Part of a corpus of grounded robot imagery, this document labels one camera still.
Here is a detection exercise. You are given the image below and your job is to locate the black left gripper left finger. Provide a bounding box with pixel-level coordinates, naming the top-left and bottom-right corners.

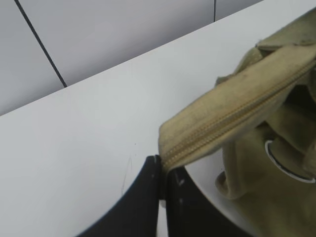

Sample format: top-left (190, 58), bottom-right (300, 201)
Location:
top-left (79, 155), bottom-right (161, 237)

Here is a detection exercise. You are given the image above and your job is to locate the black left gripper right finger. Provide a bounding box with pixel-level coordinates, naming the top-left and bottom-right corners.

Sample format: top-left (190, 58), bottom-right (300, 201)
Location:
top-left (166, 167), bottom-right (247, 237)

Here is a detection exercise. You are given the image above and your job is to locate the silver metal zipper pull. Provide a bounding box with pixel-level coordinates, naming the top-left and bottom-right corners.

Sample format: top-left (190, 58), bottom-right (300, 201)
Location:
top-left (264, 138), bottom-right (316, 184)

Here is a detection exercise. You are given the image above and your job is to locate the olive yellow canvas bag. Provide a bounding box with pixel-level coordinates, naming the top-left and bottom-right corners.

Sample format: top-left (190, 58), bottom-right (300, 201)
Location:
top-left (158, 9), bottom-right (316, 237)

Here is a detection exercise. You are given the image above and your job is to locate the left black thin cord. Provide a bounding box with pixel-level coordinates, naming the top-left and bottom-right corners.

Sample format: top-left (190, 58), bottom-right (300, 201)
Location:
top-left (14, 0), bottom-right (68, 88)

